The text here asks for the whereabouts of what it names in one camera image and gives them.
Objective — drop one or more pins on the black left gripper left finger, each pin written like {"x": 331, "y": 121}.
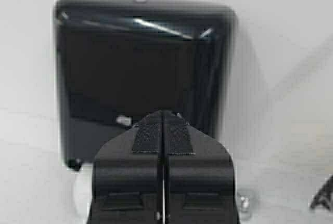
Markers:
{"x": 127, "y": 176}

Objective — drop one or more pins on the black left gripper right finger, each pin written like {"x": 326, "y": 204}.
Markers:
{"x": 199, "y": 177}

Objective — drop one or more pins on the black paper towel dispenser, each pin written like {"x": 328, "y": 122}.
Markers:
{"x": 119, "y": 60}

